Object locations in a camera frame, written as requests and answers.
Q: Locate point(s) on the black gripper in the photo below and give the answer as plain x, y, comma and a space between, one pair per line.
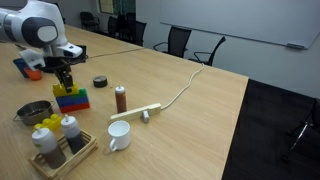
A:
61, 64

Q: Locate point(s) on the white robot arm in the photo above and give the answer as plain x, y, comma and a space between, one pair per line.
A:
20, 23

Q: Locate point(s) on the green toy block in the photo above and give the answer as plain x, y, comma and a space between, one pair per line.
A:
82, 92

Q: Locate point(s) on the blue toy block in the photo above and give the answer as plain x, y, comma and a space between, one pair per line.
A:
71, 100

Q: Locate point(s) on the red toy block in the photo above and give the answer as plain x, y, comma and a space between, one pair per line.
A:
75, 107

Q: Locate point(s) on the large yellow toy block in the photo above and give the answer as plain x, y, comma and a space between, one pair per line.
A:
51, 123

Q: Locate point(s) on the orange cup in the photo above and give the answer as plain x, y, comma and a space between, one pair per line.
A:
33, 75

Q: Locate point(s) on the black box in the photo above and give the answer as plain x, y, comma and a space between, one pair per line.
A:
82, 50

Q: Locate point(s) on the black round puck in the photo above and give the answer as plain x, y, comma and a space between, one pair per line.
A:
100, 81

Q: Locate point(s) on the blue cup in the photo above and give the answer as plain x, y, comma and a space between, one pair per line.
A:
20, 66

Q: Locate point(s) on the metal bowl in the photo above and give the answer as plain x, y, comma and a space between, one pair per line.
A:
33, 115

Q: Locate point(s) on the squeeze bottle black sauce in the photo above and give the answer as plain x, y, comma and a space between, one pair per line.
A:
74, 136

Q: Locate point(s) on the brown bottle white cap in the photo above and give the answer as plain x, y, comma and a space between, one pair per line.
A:
120, 100

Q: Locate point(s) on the squeeze bottle brown sauce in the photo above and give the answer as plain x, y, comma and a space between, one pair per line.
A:
50, 150

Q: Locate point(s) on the wooden tray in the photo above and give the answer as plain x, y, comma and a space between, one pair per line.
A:
76, 153

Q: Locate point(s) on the white mug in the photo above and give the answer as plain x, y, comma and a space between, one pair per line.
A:
119, 135

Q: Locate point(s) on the cream power strip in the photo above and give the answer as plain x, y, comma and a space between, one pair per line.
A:
136, 112

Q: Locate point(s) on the window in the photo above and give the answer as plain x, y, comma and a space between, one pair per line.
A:
115, 6

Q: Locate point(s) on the grey plug adapter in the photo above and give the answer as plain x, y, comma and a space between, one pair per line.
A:
145, 116

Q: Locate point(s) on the whiteboard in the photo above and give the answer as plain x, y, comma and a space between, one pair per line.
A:
240, 16

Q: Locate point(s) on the whiteboard eraser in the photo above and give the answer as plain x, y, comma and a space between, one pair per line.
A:
296, 46

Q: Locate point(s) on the black folded stand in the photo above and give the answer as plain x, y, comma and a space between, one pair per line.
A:
301, 133

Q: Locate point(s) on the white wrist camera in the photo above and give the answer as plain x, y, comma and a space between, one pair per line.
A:
31, 57

